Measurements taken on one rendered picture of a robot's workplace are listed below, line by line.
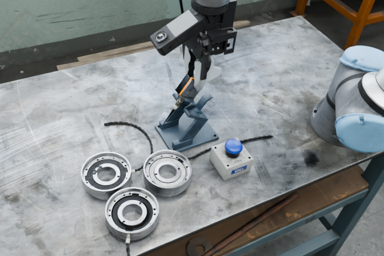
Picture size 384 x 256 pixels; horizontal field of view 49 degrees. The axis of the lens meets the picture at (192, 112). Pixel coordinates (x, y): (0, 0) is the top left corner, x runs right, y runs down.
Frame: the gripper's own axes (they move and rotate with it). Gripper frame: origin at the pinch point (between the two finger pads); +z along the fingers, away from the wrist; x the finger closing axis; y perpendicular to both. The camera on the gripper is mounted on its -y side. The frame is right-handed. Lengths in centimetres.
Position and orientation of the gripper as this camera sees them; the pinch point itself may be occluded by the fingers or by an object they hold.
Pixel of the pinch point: (192, 83)
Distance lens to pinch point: 92.7
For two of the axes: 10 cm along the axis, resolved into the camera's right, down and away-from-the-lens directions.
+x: -4.8, -6.4, 6.1
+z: -0.7, 7.2, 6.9
